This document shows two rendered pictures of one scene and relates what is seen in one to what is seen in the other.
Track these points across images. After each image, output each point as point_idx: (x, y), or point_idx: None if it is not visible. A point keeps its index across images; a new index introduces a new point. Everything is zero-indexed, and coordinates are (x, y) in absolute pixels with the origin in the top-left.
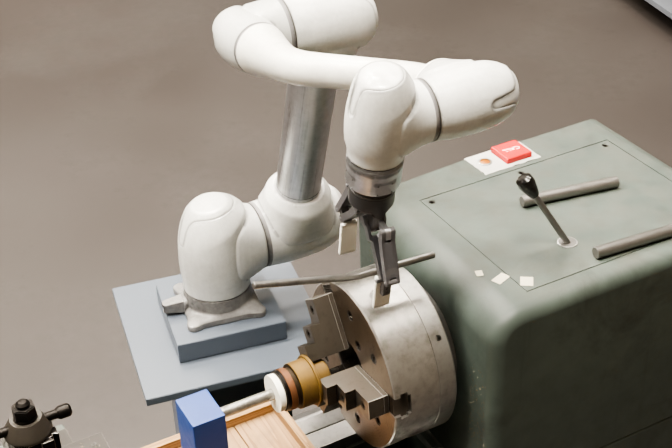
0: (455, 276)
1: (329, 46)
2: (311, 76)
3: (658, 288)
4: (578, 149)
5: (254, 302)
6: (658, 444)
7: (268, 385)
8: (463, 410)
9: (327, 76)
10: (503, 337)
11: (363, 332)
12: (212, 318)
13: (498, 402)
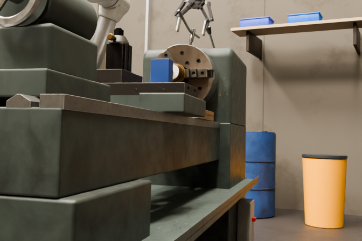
0: (202, 49)
1: (124, 2)
2: None
3: (241, 68)
4: None
5: None
6: (241, 135)
7: None
8: (214, 95)
9: None
10: (231, 53)
11: (191, 54)
12: None
13: (231, 80)
